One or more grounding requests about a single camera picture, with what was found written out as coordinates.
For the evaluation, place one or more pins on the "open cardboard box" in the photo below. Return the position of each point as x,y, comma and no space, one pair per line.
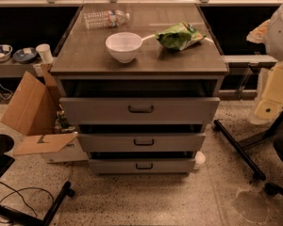
33,112

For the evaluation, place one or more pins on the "grey top drawer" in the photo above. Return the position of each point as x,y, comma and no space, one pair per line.
139,110

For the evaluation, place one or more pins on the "blue white bowl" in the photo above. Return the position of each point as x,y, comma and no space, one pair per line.
5,52

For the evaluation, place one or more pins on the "clear plastic water bottle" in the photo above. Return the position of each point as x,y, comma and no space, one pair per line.
106,18

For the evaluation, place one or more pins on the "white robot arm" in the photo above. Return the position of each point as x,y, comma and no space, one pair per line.
274,35

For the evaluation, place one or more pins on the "blue patterned bowl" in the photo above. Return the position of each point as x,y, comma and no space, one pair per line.
25,55

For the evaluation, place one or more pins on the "grey drawer cabinet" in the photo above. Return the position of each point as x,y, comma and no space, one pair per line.
85,69

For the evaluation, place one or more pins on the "green chip bag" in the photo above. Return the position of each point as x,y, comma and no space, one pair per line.
179,36

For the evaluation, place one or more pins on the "grey drawer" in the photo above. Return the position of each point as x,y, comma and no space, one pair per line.
139,110
134,166
155,142

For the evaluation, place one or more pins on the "white paper cup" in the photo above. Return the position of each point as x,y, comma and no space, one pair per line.
45,53

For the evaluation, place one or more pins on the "grey bottom drawer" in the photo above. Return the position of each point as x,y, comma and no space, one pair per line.
134,166

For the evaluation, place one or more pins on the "white round object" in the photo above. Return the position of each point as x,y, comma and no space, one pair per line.
200,160

